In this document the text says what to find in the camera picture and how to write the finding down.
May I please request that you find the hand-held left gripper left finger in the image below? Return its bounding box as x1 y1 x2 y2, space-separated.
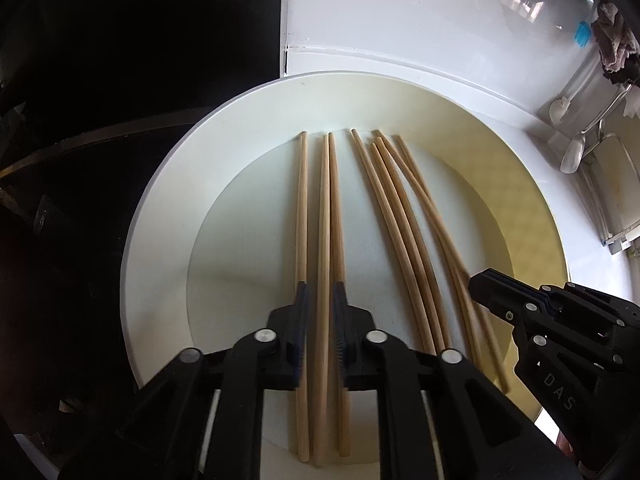
60 282 308 480

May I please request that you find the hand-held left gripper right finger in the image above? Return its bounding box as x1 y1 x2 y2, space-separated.
333 282 582 480

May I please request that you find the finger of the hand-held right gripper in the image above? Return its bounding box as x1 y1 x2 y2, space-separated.
468 272 551 333
482 268 640 341

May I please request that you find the bundle of wooden chopsticks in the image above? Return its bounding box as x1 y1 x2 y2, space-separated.
294 129 510 466

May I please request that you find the white plastic basin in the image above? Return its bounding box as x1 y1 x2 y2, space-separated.
120 71 571 467

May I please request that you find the pale cutting board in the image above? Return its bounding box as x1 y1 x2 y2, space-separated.
600 135 640 241

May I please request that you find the metal spatula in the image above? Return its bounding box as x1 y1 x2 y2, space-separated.
560 85 633 175

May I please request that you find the white dish brush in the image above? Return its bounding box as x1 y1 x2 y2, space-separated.
549 52 603 122

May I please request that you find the hanging dish cloth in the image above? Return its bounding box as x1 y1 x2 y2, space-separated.
591 2 640 83

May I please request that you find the metal wire rack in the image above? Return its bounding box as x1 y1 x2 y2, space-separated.
600 130 640 258

